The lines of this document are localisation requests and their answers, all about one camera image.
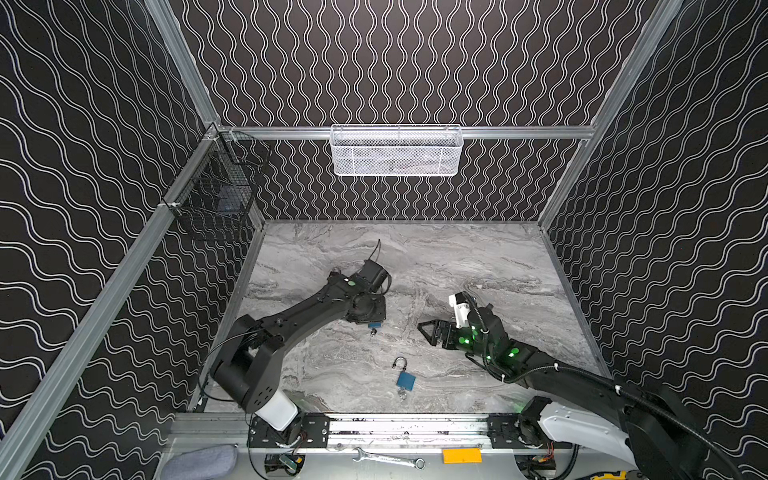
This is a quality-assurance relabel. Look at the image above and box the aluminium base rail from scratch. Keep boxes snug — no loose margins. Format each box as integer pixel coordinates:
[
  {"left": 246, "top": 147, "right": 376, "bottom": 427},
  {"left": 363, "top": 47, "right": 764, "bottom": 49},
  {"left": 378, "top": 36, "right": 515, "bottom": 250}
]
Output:
[{"left": 168, "top": 407, "right": 632, "bottom": 460}]

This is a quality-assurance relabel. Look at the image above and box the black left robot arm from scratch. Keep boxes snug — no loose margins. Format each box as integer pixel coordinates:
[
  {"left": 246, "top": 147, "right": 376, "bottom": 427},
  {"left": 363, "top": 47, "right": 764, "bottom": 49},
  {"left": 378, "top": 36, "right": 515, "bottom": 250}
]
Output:
[{"left": 210, "top": 259, "right": 391, "bottom": 432}]

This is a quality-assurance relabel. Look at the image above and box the black wire mesh basket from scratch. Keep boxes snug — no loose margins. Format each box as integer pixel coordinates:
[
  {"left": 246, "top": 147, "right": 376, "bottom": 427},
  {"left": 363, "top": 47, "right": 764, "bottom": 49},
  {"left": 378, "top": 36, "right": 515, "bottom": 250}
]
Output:
[{"left": 169, "top": 128, "right": 274, "bottom": 244}]

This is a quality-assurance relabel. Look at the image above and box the aluminium corner frame post left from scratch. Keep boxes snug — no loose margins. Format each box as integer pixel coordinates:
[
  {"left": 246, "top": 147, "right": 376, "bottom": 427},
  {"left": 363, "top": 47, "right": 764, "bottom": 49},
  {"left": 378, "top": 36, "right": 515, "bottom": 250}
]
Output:
[{"left": 146, "top": 0, "right": 221, "bottom": 125}]

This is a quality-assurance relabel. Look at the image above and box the silver combination wrench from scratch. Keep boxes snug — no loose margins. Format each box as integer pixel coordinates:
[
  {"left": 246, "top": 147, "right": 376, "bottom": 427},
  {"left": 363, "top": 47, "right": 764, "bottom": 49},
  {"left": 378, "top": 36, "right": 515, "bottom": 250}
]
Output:
[{"left": 354, "top": 447, "right": 426, "bottom": 470}]

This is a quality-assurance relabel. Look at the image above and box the grey cloth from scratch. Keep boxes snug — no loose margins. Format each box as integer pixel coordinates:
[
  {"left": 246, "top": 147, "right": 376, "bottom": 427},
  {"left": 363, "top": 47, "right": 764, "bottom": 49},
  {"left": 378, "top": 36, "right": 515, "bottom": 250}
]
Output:
[{"left": 159, "top": 445, "right": 238, "bottom": 480}]

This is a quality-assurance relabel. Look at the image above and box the yellow block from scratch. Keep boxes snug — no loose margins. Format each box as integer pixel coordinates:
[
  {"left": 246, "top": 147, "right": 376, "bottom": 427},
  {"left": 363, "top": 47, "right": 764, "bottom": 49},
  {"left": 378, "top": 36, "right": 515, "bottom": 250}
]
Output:
[{"left": 442, "top": 448, "right": 483, "bottom": 465}]

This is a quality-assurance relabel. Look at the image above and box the aluminium left side bar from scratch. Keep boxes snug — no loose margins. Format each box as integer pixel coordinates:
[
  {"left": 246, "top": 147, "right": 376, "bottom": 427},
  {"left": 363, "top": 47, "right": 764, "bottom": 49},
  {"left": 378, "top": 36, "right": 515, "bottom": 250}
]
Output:
[{"left": 1, "top": 124, "right": 219, "bottom": 479}]

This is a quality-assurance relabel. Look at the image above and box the aluminium corner frame post right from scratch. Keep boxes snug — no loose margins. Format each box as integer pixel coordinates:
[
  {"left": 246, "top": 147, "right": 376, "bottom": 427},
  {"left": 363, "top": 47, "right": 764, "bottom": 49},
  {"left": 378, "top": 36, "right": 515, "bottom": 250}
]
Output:
[{"left": 539, "top": 0, "right": 683, "bottom": 232}]

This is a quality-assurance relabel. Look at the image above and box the blue padlock front large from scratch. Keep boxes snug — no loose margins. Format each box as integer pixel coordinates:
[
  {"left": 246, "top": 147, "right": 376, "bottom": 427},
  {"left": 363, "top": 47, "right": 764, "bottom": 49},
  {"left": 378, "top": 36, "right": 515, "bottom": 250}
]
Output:
[{"left": 392, "top": 356, "right": 416, "bottom": 399}]

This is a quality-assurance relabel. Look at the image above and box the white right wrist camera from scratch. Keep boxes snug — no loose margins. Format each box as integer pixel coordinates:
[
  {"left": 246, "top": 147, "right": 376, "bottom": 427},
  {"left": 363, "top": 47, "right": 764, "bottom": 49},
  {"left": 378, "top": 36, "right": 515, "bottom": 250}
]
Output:
[{"left": 449, "top": 292, "right": 471, "bottom": 329}]

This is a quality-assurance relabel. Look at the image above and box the aluminium corner frame post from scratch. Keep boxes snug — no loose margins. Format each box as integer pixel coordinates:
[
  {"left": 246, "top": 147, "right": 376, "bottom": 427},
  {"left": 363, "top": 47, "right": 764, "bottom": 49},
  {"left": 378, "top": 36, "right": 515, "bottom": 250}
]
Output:
[
  {"left": 146, "top": 0, "right": 221, "bottom": 125},
  {"left": 539, "top": 0, "right": 683, "bottom": 232}
]

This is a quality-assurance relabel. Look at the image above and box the aluminium back crossbar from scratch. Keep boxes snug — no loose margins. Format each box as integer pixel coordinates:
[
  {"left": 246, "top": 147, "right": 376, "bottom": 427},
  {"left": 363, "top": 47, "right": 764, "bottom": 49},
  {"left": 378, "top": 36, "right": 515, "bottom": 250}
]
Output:
[{"left": 222, "top": 124, "right": 596, "bottom": 141}]

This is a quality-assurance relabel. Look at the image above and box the yellow black tool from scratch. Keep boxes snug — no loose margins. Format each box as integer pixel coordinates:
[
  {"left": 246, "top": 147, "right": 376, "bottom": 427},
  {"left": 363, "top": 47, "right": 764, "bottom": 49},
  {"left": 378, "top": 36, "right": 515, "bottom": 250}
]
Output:
[{"left": 577, "top": 470, "right": 633, "bottom": 480}]

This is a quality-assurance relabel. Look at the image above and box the white wire mesh basket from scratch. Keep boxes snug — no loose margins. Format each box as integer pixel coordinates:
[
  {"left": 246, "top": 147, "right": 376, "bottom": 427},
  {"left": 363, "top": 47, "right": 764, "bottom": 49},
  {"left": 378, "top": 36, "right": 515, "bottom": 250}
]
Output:
[{"left": 329, "top": 134, "right": 464, "bottom": 177}]

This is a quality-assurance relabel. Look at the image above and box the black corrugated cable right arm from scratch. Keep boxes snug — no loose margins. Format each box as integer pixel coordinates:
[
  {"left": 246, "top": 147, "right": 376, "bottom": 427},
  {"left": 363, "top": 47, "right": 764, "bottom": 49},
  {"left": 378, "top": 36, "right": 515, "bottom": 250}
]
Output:
[{"left": 539, "top": 365, "right": 745, "bottom": 480}]

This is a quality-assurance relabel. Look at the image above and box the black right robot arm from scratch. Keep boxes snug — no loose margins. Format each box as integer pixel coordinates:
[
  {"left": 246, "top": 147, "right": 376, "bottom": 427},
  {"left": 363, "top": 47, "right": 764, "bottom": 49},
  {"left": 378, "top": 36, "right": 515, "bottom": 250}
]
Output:
[{"left": 417, "top": 292, "right": 743, "bottom": 479}]

